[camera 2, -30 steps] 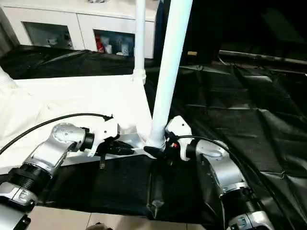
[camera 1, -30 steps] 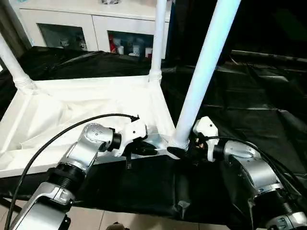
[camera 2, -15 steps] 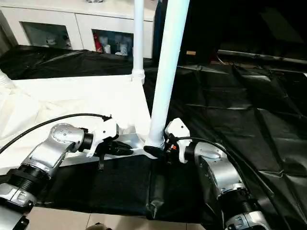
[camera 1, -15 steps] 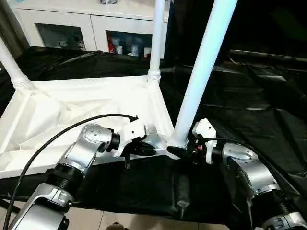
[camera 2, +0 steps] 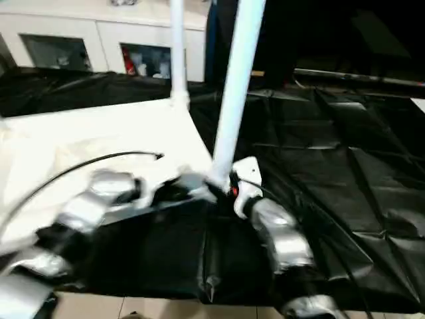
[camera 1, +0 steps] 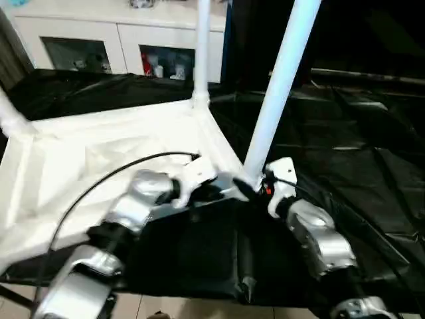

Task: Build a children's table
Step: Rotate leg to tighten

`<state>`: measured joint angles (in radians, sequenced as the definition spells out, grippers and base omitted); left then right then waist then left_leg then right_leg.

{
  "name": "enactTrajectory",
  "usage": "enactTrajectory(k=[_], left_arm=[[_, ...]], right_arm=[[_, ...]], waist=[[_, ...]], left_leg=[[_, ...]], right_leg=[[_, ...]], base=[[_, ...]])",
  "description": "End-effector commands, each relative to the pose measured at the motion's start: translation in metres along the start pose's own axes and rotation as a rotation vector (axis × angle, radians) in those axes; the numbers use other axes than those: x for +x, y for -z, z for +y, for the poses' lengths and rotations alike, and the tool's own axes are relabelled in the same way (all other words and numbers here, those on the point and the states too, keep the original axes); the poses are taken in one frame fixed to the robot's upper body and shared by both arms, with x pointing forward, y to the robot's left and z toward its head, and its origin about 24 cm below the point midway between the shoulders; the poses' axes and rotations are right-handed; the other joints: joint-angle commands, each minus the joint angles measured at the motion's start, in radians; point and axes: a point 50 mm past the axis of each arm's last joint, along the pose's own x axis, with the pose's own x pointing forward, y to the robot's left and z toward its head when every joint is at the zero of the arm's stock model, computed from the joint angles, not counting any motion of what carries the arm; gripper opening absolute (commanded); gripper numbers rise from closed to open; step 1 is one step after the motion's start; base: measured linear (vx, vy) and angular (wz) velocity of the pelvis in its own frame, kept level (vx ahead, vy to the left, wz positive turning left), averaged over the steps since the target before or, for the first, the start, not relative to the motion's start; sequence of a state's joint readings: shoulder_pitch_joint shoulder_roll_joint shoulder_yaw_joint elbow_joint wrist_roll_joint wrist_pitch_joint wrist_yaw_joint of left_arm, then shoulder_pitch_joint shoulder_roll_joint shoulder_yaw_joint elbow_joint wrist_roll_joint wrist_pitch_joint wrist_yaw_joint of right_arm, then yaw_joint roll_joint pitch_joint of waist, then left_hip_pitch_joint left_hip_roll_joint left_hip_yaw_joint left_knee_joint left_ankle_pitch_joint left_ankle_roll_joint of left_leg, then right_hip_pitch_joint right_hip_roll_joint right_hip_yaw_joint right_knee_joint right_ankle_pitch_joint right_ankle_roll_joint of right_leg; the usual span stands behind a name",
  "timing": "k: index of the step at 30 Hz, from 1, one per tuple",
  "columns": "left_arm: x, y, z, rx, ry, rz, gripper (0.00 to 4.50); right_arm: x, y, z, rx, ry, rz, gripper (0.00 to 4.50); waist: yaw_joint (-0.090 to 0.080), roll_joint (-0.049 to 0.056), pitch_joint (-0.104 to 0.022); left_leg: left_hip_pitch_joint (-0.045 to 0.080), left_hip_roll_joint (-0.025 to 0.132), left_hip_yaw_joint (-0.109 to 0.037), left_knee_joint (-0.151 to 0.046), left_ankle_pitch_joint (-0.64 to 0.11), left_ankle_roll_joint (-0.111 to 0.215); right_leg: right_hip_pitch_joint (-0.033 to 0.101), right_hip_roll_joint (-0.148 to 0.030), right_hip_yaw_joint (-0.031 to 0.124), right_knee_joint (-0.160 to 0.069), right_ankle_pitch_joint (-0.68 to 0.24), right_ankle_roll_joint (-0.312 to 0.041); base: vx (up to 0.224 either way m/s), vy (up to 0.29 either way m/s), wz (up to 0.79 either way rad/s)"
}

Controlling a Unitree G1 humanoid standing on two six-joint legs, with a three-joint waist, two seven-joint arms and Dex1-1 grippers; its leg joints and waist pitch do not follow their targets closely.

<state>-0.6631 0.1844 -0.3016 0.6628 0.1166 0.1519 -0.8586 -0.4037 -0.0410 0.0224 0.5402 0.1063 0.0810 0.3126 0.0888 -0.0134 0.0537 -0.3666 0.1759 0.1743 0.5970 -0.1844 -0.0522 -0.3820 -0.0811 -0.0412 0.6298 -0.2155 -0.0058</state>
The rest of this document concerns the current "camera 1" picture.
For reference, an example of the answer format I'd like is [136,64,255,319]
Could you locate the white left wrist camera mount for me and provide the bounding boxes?
[171,155,217,207]

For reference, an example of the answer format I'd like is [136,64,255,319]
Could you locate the white plastic table top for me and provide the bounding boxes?
[0,95,254,274]

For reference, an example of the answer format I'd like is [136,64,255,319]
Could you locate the black metal table frame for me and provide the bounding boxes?
[0,281,38,310]

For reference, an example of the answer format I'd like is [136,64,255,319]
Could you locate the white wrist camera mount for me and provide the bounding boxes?
[171,155,217,207]
[263,156,299,219]

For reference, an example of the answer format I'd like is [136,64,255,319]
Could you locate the black work surface mat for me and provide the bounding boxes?
[0,68,425,310]

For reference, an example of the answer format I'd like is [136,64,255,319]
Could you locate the grey curtain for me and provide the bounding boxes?
[0,9,35,90]

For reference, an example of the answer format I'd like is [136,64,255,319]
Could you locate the red white bottle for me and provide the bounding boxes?
[141,53,153,76]

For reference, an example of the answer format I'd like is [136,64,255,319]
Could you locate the white glass-door cabinet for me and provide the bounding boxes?
[12,0,230,84]

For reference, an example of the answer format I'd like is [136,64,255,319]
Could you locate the blue vertical strip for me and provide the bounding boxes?
[221,13,234,84]

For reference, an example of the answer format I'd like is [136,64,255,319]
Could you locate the white plastic table leg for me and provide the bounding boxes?
[191,0,214,111]
[243,0,323,187]
[0,88,37,138]

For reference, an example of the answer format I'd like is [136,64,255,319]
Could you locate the black backdrop cloth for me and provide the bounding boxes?
[225,0,425,87]

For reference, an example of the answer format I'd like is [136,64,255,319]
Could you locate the dark grey tube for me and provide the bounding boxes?
[311,67,425,84]

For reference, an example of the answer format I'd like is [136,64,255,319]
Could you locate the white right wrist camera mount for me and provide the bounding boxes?
[263,156,299,219]

